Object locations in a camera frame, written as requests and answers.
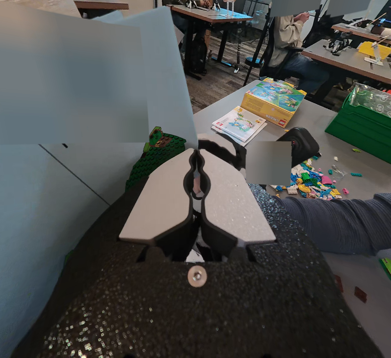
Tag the small colourful lego pieces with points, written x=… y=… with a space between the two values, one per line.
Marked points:
x=311 y=181

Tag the person's right forearm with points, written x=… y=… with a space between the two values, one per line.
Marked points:
x=342 y=223

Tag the grey desk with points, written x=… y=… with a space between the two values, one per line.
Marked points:
x=348 y=58

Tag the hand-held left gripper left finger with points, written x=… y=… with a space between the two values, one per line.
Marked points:
x=156 y=211

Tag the brown desk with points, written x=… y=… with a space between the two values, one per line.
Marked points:
x=208 y=13

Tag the reddish brown lego plate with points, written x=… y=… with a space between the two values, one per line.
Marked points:
x=360 y=294

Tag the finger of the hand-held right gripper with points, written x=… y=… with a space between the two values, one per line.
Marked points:
x=227 y=150

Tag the clear plastic bag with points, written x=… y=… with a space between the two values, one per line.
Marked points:
x=372 y=98

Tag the instruction book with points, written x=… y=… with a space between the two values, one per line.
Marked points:
x=165 y=77

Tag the lego instruction booklet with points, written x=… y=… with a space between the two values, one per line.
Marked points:
x=238 y=124

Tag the brown lego brick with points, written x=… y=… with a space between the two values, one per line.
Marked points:
x=338 y=283

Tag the yellow lego box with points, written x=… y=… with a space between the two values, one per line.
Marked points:
x=273 y=101

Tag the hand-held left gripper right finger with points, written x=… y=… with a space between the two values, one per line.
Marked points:
x=238 y=211

